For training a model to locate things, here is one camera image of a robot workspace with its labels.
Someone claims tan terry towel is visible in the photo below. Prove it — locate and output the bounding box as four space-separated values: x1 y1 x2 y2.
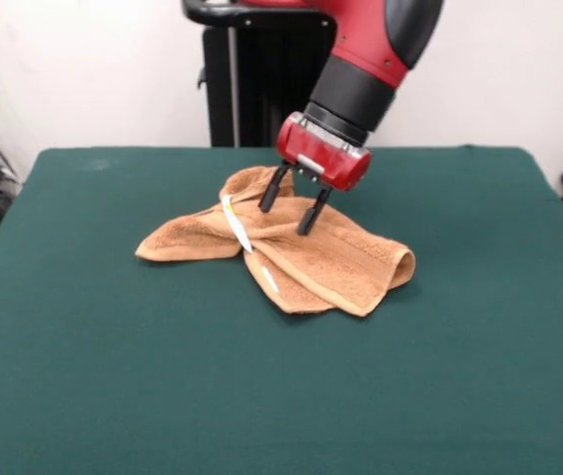
135 166 418 319

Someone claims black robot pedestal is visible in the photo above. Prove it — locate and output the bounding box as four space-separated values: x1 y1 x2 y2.
180 0 342 148

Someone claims dark green table cloth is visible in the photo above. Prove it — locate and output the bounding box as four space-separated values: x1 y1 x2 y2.
0 144 563 475

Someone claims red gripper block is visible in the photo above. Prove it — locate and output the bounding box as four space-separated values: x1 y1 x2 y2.
257 112 374 237

